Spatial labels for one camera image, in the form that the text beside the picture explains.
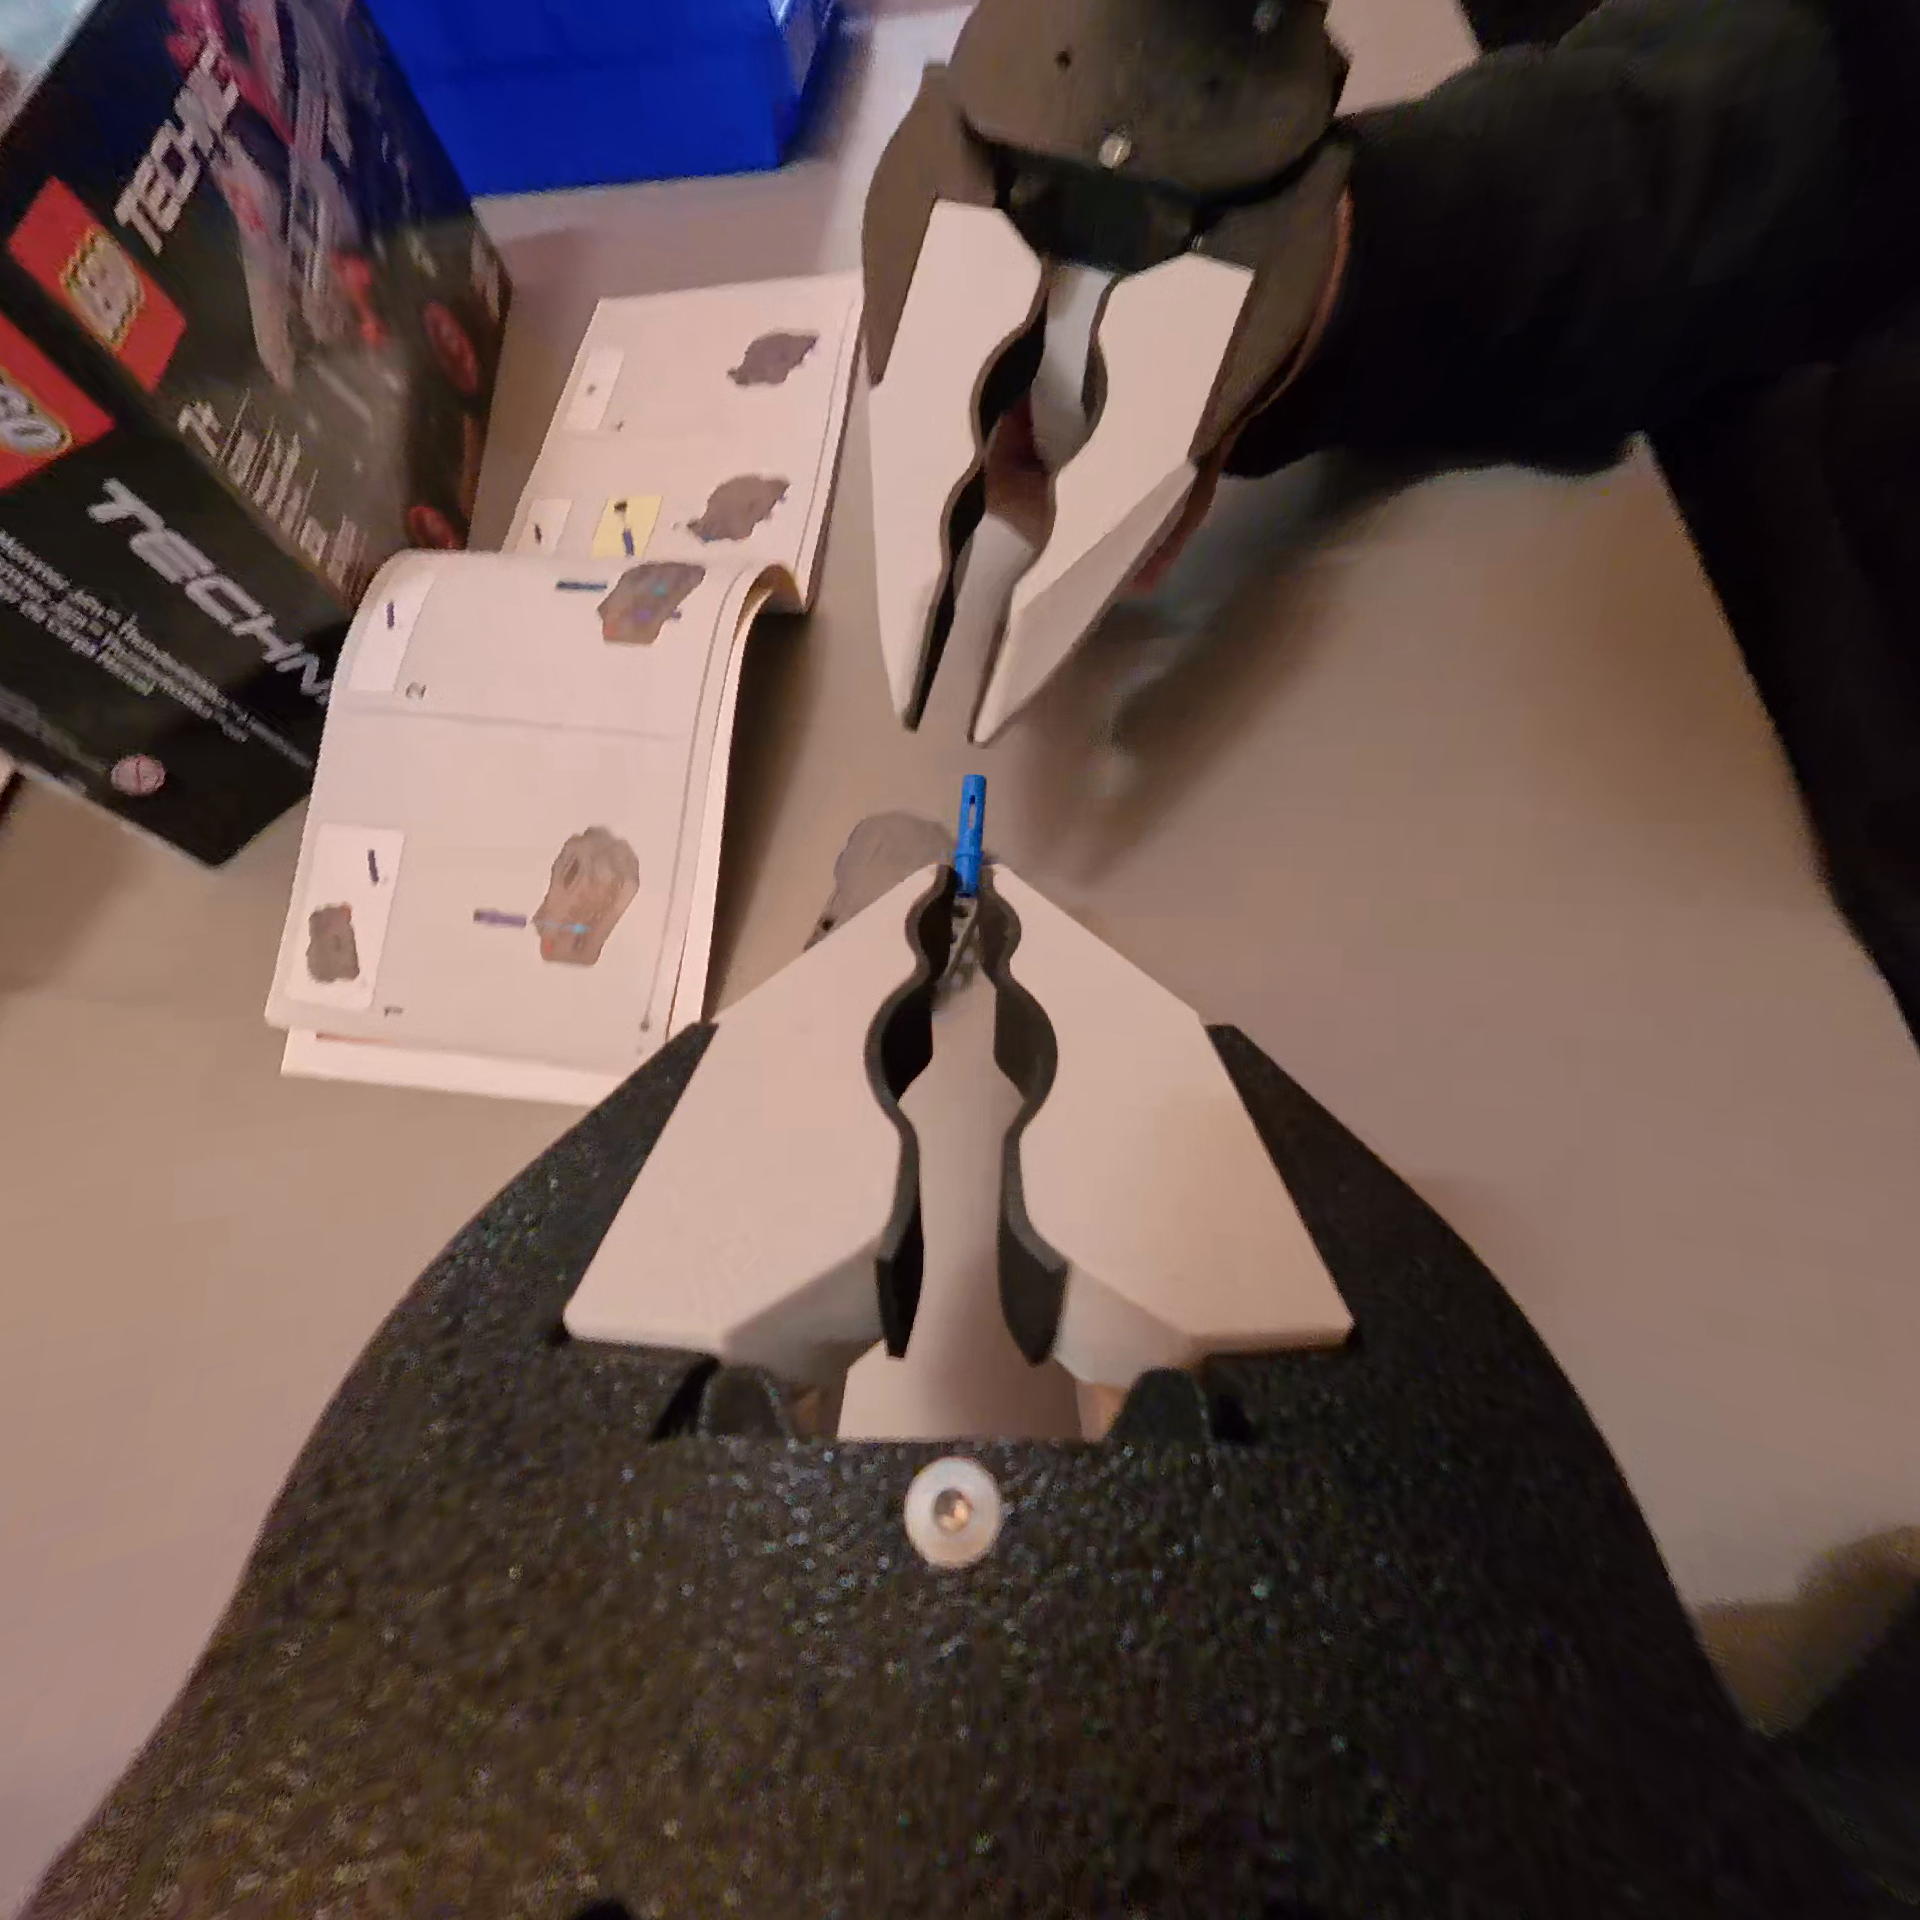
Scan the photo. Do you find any person's right hand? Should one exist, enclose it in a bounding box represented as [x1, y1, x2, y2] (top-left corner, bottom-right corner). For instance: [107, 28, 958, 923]
[989, 402, 1225, 596]

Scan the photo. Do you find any blue plastic bin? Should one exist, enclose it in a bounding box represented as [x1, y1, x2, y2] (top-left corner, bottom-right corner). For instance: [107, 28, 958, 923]
[358, 0, 846, 202]

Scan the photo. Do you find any black toy set box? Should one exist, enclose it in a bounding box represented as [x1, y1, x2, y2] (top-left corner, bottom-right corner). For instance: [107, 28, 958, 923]
[0, 0, 512, 872]

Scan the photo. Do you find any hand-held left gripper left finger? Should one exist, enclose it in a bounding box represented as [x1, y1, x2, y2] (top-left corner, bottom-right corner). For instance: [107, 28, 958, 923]
[559, 864, 963, 1378]

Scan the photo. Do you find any grey toy motor block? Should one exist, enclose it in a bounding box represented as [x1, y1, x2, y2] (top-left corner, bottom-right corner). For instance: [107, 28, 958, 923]
[809, 809, 964, 969]

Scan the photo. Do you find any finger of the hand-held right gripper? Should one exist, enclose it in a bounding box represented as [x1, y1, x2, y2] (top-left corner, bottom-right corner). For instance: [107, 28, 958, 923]
[863, 200, 1051, 736]
[968, 264, 1256, 749]

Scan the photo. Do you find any open instruction booklet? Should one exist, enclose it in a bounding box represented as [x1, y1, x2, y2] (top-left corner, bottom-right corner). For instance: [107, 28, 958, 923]
[267, 273, 868, 1108]

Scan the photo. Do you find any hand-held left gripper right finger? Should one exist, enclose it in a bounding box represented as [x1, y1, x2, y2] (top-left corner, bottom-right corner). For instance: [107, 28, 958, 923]
[972, 864, 1358, 1385]

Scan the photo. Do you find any person's right forearm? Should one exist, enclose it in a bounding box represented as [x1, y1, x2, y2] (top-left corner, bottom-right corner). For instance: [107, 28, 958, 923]
[1222, 0, 1920, 484]

